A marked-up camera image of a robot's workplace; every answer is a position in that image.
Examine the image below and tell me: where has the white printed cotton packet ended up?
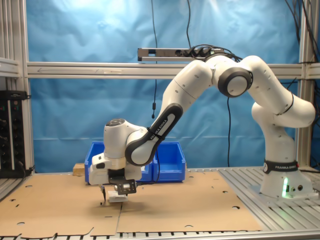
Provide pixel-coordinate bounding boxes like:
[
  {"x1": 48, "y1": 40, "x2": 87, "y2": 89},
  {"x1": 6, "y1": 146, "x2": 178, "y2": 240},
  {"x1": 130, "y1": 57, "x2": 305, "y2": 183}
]
[{"x1": 100, "y1": 190, "x2": 129, "y2": 207}]

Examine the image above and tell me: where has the blue bin with cotton packet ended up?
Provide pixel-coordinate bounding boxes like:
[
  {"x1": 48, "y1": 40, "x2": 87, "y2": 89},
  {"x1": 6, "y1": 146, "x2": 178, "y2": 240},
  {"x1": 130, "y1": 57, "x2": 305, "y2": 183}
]
[{"x1": 151, "y1": 141, "x2": 187, "y2": 183}]

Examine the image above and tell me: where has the chipboard wood block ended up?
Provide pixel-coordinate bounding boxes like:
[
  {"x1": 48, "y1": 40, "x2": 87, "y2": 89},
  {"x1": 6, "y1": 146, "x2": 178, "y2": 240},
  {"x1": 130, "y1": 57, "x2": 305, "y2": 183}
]
[{"x1": 72, "y1": 162, "x2": 87, "y2": 177}]

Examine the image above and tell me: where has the blue bin with syringes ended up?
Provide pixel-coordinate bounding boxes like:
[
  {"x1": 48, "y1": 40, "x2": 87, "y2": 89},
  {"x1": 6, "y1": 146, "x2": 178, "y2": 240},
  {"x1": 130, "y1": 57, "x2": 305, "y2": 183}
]
[{"x1": 84, "y1": 141, "x2": 106, "y2": 186}]

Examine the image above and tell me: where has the blue bin with masks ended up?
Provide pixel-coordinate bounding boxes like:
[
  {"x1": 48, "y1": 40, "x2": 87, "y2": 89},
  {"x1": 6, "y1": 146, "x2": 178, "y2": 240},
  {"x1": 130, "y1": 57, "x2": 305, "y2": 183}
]
[{"x1": 140, "y1": 159, "x2": 154, "y2": 183}]

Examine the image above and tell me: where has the brown cardboard sheet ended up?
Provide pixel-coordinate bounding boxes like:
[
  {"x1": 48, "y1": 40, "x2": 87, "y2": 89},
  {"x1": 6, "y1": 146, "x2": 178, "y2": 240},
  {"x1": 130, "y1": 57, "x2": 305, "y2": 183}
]
[
  {"x1": 0, "y1": 173, "x2": 126, "y2": 239},
  {"x1": 116, "y1": 171, "x2": 263, "y2": 234}
]

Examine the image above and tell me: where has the black equipment rack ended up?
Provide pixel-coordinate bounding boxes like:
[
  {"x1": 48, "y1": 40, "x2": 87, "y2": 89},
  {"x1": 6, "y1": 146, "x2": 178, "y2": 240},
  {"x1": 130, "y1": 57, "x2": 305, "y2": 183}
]
[{"x1": 0, "y1": 90, "x2": 33, "y2": 179}]

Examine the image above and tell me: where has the horizontal aluminium beam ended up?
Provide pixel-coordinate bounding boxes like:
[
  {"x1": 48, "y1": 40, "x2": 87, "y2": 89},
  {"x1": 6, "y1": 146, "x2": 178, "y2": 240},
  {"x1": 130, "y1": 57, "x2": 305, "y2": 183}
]
[{"x1": 26, "y1": 61, "x2": 305, "y2": 81}]

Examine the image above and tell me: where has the grey power strip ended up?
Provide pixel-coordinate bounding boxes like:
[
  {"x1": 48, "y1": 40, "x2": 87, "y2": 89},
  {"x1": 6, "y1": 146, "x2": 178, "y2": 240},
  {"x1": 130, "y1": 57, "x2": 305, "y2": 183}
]
[{"x1": 137, "y1": 47, "x2": 225, "y2": 62}]

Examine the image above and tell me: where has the short aluminium side beam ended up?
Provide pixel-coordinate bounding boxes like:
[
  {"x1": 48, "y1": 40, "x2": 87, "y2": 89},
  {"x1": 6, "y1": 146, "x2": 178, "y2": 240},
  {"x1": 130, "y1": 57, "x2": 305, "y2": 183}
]
[{"x1": 0, "y1": 57, "x2": 21, "y2": 77}]

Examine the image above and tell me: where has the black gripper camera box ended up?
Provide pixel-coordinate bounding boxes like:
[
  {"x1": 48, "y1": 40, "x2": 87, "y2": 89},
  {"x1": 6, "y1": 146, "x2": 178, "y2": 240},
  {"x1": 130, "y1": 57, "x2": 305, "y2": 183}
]
[{"x1": 108, "y1": 175, "x2": 138, "y2": 196}]

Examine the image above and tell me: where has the black camera cable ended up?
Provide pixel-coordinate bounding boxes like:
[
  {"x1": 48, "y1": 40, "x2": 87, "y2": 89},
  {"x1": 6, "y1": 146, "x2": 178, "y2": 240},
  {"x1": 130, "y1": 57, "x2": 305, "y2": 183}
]
[{"x1": 136, "y1": 139, "x2": 162, "y2": 187}]

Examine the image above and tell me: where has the thin black hanging cable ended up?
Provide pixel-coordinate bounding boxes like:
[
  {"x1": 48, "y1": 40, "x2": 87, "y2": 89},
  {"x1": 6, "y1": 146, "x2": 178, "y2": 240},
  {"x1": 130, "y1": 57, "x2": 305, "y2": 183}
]
[
  {"x1": 150, "y1": 0, "x2": 159, "y2": 119},
  {"x1": 226, "y1": 96, "x2": 232, "y2": 168},
  {"x1": 186, "y1": 0, "x2": 193, "y2": 49}
]

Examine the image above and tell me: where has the aluminium frame post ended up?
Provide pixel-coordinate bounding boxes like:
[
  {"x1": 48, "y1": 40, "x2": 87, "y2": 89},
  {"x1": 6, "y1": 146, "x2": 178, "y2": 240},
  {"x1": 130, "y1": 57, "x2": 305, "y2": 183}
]
[
  {"x1": 0, "y1": 0, "x2": 35, "y2": 176},
  {"x1": 295, "y1": 0, "x2": 320, "y2": 169}
]

